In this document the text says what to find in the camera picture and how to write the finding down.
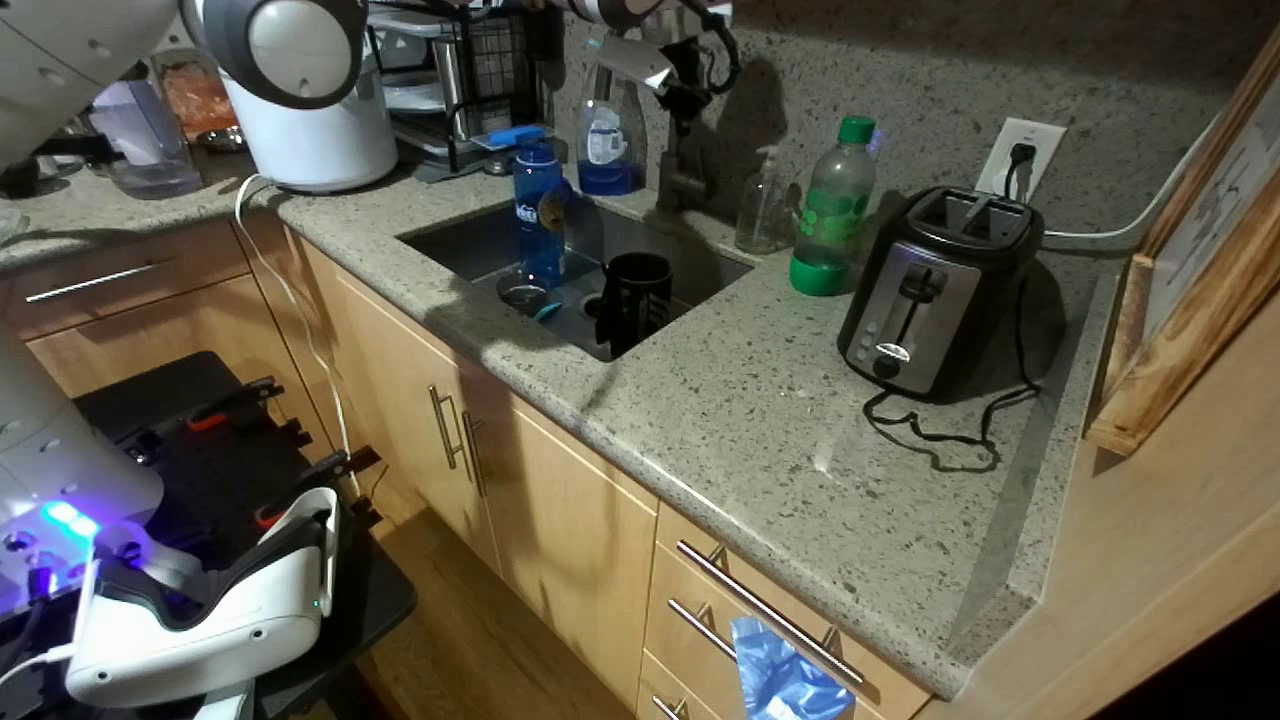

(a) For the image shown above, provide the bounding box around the black robot cart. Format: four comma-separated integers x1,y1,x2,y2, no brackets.
0,347,419,720

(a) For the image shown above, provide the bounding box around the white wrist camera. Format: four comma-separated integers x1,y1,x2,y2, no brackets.
592,34,677,100

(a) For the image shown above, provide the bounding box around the white rice cooker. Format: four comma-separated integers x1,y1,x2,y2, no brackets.
219,74,399,196

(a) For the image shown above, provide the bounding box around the steel sink basin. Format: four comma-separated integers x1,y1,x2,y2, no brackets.
396,196,762,368

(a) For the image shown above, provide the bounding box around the black clamp red tip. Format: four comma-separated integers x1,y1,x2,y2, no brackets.
175,375,291,444
251,444,386,536

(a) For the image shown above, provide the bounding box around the red food package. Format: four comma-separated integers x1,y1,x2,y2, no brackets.
156,58,245,152

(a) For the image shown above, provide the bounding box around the clear water filter pitcher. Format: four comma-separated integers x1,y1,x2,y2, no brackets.
86,74,204,199

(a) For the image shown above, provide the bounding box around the white wall conduit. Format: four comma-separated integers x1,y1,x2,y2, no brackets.
1038,115,1223,260

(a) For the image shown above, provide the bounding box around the green soda bottle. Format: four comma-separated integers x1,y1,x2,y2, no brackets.
789,113,886,301

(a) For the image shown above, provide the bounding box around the black toaster cable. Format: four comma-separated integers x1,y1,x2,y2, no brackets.
859,137,1054,476

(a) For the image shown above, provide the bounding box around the black mug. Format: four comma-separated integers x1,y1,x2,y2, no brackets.
581,248,677,359

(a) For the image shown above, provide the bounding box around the blue plastic bag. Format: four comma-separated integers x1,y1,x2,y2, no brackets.
727,613,856,720

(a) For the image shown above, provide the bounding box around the white wall outlet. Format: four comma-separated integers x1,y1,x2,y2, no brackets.
972,113,1070,210

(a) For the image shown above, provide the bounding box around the blue water bottle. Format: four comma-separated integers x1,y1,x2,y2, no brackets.
509,126,581,292

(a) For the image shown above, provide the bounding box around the long steel drawer handle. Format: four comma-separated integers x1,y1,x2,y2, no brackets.
671,536,872,691

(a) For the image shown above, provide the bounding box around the steel cabinet door handle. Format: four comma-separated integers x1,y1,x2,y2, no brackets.
429,379,470,471
455,398,494,499

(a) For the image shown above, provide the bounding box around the blue dish soap bottle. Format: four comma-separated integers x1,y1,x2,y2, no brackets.
576,88,651,199

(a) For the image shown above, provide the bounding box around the black dish rack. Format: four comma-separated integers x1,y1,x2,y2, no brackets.
365,0,572,178

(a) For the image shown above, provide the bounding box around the wooden picture frame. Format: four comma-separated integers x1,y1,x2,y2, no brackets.
1080,23,1280,459

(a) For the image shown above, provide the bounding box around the white hanging cable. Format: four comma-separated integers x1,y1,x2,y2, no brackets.
232,173,356,463

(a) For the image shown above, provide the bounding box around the flat steel drawer handle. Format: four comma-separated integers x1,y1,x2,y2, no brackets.
21,260,160,309

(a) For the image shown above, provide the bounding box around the steel kitchen faucet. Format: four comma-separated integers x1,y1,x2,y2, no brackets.
651,92,734,221

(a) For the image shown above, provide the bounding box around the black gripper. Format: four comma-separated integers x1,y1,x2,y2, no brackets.
662,23,743,137

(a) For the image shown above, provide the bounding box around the white VR headset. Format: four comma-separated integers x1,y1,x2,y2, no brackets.
60,484,344,714

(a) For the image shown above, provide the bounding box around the black silver toaster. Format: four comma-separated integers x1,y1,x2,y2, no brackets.
836,186,1047,401

